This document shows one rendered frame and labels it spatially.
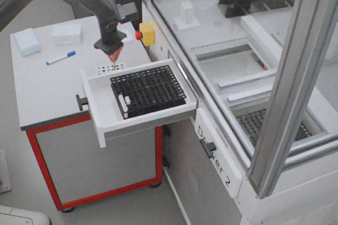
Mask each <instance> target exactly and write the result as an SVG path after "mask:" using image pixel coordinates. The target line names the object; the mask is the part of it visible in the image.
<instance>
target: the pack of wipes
mask: <svg viewBox="0 0 338 225"><path fill-rule="evenodd" d="M13 37H14V39H15V42H16V44H17V46H18V48H19V50H20V52H21V54H22V56H24V57H25V56H27V55H30V54H33V53H35V52H38V51H41V50H42V47H41V44H40V42H39V39H38V38H37V36H36V34H35V33H34V30H33V29H32V28H29V29H26V30H23V31H20V32H17V33H14V34H13Z"/></svg>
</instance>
